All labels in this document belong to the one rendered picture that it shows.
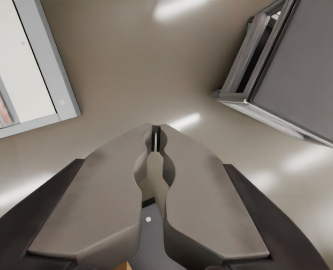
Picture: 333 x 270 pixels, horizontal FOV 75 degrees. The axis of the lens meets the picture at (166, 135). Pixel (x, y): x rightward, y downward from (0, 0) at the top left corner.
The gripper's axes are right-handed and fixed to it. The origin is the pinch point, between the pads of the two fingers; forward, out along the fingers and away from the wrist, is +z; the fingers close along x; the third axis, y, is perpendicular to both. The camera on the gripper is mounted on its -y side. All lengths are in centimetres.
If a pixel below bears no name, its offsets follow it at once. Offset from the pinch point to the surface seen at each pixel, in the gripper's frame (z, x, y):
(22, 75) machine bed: 62, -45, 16
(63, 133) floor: 63, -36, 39
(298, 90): 46, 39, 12
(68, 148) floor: 61, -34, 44
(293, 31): 51, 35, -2
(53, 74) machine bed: 63, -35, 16
